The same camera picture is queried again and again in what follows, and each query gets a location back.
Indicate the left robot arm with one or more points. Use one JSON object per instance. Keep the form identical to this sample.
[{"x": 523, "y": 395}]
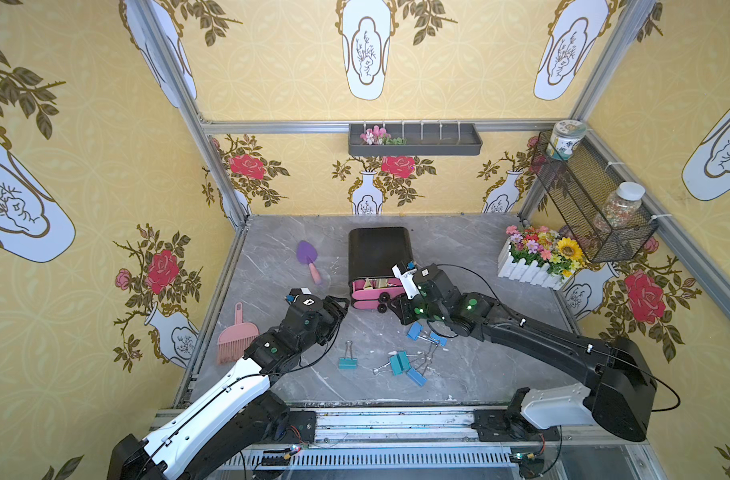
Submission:
[{"x": 240, "y": 409}]

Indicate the blue binder clip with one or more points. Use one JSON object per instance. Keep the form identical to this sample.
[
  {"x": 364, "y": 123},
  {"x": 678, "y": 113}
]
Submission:
[
  {"x": 414, "y": 331},
  {"x": 438, "y": 340},
  {"x": 417, "y": 369}
]

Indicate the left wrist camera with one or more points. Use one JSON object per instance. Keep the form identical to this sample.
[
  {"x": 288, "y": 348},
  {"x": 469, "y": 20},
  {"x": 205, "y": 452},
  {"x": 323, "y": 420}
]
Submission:
[{"x": 295, "y": 293}]

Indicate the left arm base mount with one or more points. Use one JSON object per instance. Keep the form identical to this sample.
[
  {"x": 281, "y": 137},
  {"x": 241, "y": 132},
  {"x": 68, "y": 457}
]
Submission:
[{"x": 298, "y": 428}]

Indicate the teal binder clip right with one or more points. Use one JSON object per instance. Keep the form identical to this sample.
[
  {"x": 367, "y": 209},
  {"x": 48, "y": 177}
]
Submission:
[{"x": 405, "y": 360}]

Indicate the teal binder clip middle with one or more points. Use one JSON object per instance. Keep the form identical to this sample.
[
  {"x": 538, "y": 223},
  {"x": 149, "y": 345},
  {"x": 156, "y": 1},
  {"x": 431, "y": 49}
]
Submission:
[{"x": 393, "y": 364}]

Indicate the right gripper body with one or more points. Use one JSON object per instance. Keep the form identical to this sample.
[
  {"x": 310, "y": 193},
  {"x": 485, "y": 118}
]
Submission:
[{"x": 405, "y": 301}]

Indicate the blue binder clip lower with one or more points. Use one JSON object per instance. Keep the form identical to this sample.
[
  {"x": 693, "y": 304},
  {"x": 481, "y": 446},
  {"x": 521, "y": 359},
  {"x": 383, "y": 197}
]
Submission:
[{"x": 417, "y": 369}]

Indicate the black wire basket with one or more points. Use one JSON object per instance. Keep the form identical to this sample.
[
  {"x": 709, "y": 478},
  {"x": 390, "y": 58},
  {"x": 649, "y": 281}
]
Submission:
[{"x": 579, "y": 187}]

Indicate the purple pink toy shovel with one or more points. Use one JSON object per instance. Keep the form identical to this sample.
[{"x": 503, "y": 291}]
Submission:
[{"x": 307, "y": 254}]

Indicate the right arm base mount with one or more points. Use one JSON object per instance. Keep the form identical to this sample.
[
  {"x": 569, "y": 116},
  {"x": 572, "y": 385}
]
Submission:
[{"x": 497, "y": 425}]

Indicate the teal binder clip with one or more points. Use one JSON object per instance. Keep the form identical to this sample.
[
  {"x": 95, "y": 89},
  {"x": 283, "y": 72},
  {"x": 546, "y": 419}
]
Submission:
[
  {"x": 405, "y": 360},
  {"x": 393, "y": 364},
  {"x": 348, "y": 361}
]

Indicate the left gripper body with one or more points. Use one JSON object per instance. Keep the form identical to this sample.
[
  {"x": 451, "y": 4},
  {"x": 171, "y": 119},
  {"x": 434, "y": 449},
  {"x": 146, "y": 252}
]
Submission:
[{"x": 332, "y": 308}]

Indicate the flower planter white fence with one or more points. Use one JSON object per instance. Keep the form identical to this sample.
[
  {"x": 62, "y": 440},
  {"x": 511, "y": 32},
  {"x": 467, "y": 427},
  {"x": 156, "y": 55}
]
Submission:
[{"x": 540, "y": 256}]

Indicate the small pink flowers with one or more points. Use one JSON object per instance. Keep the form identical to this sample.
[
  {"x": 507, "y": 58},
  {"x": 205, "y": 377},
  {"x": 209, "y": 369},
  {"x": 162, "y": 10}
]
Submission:
[{"x": 379, "y": 136}]

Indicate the grey wall shelf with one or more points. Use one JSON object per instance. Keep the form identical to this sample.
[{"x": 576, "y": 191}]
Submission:
[{"x": 423, "y": 138}]

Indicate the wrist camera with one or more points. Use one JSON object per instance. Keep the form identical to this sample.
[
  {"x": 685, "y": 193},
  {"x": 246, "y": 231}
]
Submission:
[
  {"x": 295, "y": 293},
  {"x": 406, "y": 278}
]

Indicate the pink drawer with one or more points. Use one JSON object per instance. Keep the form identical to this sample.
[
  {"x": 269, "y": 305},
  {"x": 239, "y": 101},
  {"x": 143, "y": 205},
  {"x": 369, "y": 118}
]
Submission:
[
  {"x": 382, "y": 302},
  {"x": 361, "y": 288}
]

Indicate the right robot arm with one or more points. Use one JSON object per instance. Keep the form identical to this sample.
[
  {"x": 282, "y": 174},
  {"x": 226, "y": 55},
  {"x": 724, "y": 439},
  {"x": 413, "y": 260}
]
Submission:
[{"x": 613, "y": 387}]

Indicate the clear jar white lid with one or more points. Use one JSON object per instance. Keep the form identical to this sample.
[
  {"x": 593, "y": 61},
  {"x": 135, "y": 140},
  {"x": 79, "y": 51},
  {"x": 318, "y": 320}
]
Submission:
[{"x": 620, "y": 206}]

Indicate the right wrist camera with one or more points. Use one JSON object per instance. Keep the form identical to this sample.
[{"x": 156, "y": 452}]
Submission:
[{"x": 406, "y": 278}]

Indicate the jar with patterned lid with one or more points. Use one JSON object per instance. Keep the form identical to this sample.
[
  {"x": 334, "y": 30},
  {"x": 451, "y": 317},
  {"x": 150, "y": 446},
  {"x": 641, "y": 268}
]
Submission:
[{"x": 565, "y": 137}]

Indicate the blue binder clip right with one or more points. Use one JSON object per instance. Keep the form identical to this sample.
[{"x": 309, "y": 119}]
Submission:
[{"x": 438, "y": 340}]

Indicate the yellow binder clip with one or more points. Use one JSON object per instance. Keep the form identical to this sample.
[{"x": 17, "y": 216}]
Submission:
[{"x": 379, "y": 283}]

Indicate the pink hand broom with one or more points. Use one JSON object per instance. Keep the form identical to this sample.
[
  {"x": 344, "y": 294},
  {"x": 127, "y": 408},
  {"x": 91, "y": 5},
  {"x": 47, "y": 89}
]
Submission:
[{"x": 235, "y": 339}]

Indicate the black drawer cabinet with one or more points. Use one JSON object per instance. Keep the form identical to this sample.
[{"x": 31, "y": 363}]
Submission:
[{"x": 373, "y": 252}]

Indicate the blue binder clip upper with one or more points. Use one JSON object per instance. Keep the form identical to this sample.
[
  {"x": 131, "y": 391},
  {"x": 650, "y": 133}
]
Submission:
[{"x": 414, "y": 331}]

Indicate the teal binder clip left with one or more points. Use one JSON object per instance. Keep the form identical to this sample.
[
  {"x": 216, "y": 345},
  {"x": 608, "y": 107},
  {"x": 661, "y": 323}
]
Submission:
[{"x": 348, "y": 361}]

